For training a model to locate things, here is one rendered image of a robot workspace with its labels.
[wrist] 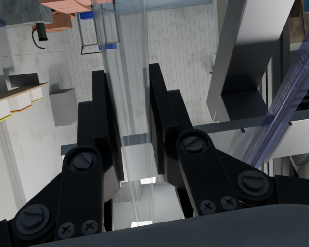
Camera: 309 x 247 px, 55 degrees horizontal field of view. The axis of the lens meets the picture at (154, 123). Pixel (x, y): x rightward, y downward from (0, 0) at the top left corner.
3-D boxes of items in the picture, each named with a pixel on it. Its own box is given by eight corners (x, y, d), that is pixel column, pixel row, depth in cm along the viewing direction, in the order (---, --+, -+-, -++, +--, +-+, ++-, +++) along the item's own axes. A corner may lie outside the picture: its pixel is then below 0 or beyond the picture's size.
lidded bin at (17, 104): (-8, 97, 454) (-4, 114, 461) (16, 95, 452) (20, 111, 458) (7, 92, 499) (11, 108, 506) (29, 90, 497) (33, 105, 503)
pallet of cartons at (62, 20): (24, 10, 596) (29, 31, 606) (61, 5, 591) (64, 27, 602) (45, 14, 701) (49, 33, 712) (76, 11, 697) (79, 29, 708)
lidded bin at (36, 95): (12, 91, 512) (15, 104, 518) (32, 89, 510) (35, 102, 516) (23, 87, 552) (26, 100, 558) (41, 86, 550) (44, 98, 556)
